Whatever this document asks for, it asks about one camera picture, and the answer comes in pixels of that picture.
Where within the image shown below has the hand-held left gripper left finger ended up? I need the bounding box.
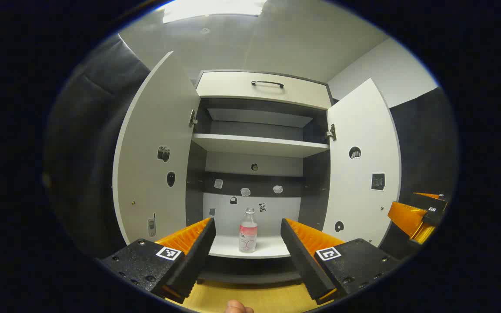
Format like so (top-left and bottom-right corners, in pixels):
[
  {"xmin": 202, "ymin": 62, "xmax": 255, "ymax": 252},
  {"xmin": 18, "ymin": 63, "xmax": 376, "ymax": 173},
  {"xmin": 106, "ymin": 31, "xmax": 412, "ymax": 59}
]
[{"xmin": 96, "ymin": 217, "xmax": 217, "ymax": 305}]

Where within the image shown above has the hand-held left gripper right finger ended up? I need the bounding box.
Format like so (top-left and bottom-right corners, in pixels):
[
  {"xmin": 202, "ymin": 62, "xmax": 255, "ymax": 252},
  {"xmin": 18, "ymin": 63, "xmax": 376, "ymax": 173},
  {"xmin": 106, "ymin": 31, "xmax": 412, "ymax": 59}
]
[{"xmin": 280, "ymin": 217, "xmax": 402, "ymax": 306}]

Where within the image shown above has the white cabinet door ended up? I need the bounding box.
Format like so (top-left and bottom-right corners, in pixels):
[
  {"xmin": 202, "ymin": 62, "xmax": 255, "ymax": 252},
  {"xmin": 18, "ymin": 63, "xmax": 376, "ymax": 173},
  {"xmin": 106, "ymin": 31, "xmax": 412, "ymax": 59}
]
[
  {"xmin": 322, "ymin": 78, "xmax": 402, "ymax": 247},
  {"xmin": 112, "ymin": 51, "xmax": 201, "ymax": 245}
]

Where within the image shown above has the clear bottle with pink label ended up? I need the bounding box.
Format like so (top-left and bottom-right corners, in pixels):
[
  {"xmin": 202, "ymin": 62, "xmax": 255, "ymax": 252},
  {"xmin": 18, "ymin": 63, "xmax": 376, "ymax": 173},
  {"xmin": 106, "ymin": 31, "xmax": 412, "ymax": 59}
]
[{"xmin": 239, "ymin": 207, "xmax": 258, "ymax": 253}]

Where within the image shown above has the grey and white cabinet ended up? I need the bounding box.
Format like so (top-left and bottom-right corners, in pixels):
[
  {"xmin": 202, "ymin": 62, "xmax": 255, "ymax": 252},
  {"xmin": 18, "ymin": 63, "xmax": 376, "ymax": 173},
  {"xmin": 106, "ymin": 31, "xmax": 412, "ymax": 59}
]
[{"xmin": 185, "ymin": 70, "xmax": 334, "ymax": 285}]

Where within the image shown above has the white cabinet shelf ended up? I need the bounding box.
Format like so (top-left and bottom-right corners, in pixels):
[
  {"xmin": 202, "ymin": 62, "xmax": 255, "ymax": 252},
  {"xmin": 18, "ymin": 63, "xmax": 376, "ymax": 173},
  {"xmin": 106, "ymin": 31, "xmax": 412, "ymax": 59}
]
[{"xmin": 192, "ymin": 133, "xmax": 330, "ymax": 158}]

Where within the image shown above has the white cabinet drawer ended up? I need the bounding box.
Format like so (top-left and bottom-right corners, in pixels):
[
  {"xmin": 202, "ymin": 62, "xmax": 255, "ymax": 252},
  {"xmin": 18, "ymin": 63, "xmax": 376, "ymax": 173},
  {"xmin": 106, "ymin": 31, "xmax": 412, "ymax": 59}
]
[{"xmin": 195, "ymin": 71, "xmax": 333, "ymax": 110}]

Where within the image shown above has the black backdrop cloth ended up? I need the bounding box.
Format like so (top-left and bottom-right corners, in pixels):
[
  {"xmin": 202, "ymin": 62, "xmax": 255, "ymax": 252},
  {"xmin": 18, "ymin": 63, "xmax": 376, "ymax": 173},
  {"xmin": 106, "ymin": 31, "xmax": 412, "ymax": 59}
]
[
  {"xmin": 381, "ymin": 87, "xmax": 459, "ymax": 261},
  {"xmin": 44, "ymin": 35, "xmax": 151, "ymax": 259}
]

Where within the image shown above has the ceiling light panel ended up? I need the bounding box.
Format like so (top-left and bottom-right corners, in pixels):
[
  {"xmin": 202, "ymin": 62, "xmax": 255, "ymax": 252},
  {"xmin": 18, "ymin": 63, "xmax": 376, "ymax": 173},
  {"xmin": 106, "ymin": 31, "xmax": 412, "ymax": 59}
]
[{"xmin": 163, "ymin": 0, "xmax": 268, "ymax": 24}]

